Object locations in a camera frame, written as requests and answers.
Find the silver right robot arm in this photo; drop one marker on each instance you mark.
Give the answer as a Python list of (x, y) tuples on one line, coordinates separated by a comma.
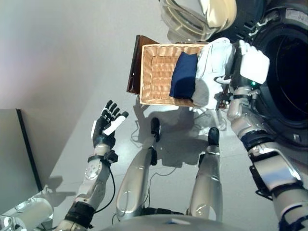
[(269, 156)]

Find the grey front-load washing machine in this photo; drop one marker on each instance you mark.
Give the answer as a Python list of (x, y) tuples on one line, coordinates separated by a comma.
[(288, 72)]

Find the silver left robot leg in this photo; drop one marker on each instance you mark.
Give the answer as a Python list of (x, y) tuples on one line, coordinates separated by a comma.
[(134, 178)]

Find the brown acrylic stand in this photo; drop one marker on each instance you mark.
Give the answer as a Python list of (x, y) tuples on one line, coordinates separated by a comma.
[(135, 67)]

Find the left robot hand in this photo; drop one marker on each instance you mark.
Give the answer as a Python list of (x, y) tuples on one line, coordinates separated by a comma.
[(103, 132)]

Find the silver right robot leg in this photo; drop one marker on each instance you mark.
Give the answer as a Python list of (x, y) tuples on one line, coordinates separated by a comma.
[(208, 183)]

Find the navy blue garment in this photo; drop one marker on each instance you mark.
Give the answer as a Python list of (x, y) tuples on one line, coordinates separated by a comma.
[(184, 74)]

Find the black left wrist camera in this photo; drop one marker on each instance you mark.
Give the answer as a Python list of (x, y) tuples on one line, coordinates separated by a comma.
[(111, 156)]

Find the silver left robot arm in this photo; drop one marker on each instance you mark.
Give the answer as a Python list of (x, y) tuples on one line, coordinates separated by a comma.
[(93, 183)]

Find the silver robot leg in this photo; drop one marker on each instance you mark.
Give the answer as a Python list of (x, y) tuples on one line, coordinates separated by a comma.
[(134, 178), (208, 183)]

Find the round glass washer door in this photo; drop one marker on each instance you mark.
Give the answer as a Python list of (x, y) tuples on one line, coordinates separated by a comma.
[(192, 19)]

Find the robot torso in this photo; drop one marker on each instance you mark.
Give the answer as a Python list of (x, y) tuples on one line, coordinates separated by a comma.
[(173, 223)]

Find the white garment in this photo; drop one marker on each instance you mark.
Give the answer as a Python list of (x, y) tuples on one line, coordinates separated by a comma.
[(213, 62)]

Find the white rounded device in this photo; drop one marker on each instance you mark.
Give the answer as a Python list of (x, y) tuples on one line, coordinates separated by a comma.
[(31, 211)]

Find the grey panel with black edge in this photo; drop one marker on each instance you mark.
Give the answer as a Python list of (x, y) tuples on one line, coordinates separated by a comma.
[(14, 154)]

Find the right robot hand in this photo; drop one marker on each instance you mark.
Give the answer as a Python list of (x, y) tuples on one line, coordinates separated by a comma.
[(253, 67)]

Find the rectangular wicker laundry basket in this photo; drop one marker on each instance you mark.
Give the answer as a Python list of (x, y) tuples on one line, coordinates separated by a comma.
[(158, 72)]

